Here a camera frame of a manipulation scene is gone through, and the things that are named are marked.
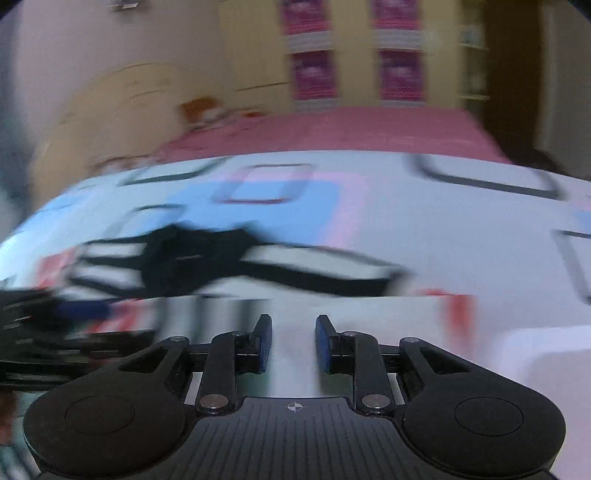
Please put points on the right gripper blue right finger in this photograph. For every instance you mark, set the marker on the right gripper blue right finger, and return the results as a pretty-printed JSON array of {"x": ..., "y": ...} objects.
[{"x": 357, "y": 355}]

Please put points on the upper right purple poster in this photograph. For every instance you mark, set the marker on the upper right purple poster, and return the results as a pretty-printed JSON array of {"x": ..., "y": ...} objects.
[{"x": 397, "y": 24}]

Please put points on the cream wardrobe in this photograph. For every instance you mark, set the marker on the cream wardrobe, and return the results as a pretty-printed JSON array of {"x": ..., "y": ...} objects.
[{"x": 454, "y": 47}]

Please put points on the cream round headboard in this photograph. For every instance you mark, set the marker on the cream round headboard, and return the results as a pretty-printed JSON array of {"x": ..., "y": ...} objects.
[{"x": 128, "y": 112}]

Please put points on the orange plush pillow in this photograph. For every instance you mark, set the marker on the orange plush pillow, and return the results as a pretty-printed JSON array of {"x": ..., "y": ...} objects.
[{"x": 202, "y": 111}]

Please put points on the upper left purple poster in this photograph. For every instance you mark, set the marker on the upper left purple poster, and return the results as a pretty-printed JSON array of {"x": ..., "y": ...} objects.
[{"x": 306, "y": 25}]

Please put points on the patterned bed sheet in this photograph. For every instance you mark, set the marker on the patterned bed sheet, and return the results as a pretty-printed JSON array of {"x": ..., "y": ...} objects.
[{"x": 495, "y": 261}]

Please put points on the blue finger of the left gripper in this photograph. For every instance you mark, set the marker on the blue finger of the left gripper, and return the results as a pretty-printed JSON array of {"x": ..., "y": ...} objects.
[{"x": 84, "y": 311}]

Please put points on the purple poster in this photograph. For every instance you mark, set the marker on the purple poster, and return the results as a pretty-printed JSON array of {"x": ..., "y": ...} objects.
[
  {"x": 397, "y": 24},
  {"x": 306, "y": 25},
  {"x": 400, "y": 77},
  {"x": 314, "y": 84}
]

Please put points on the dark wooden door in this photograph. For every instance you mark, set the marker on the dark wooden door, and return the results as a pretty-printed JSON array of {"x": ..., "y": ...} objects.
[{"x": 514, "y": 40}]

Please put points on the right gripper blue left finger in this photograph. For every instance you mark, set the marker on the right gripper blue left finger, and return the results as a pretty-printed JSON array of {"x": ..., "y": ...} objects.
[{"x": 224, "y": 359}]

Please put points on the lower left purple poster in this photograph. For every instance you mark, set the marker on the lower left purple poster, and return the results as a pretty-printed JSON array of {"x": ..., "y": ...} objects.
[{"x": 314, "y": 84}]

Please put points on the striped knit sweater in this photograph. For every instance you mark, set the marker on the striped knit sweater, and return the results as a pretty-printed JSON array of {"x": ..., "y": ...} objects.
[{"x": 293, "y": 283}]

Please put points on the lower right purple poster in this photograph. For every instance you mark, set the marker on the lower right purple poster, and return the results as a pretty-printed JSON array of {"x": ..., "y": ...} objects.
[{"x": 400, "y": 77}]

